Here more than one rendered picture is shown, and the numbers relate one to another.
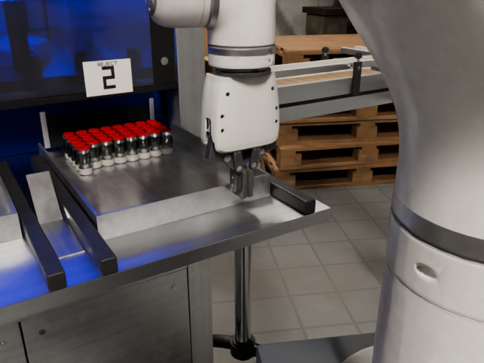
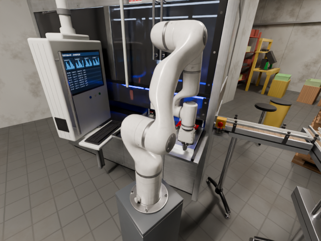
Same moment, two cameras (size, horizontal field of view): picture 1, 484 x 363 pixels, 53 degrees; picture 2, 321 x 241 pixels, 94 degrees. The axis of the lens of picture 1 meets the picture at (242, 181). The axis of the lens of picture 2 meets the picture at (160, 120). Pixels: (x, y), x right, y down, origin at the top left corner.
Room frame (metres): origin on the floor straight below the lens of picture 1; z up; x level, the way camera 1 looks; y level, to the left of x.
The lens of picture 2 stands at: (0.03, -0.60, 1.54)
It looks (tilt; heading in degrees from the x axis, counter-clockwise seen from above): 27 degrees down; 57
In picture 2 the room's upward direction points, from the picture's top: 2 degrees clockwise
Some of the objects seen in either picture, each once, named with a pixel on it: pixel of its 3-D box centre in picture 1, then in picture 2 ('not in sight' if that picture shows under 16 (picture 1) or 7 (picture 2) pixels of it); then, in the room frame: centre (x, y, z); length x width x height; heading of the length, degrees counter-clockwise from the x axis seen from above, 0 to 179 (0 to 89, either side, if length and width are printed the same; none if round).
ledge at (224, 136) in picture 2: not in sight; (220, 133); (1.08, 0.05, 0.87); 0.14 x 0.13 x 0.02; 32
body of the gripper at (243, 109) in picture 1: (241, 105); (186, 133); (0.63, 0.00, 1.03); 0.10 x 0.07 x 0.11; 122
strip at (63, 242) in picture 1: (53, 211); not in sight; (0.56, 0.24, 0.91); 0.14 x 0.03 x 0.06; 33
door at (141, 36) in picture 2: not in sight; (135, 48); (0.60, 0.70, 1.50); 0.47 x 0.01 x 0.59; 122
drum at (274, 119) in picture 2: not in sight; (275, 114); (3.67, 0.54, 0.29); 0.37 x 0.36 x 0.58; 98
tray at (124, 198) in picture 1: (145, 167); (183, 134); (0.75, 0.16, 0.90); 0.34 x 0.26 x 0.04; 32
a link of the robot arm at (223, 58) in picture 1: (243, 56); (187, 125); (0.63, 0.00, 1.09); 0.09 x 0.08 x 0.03; 122
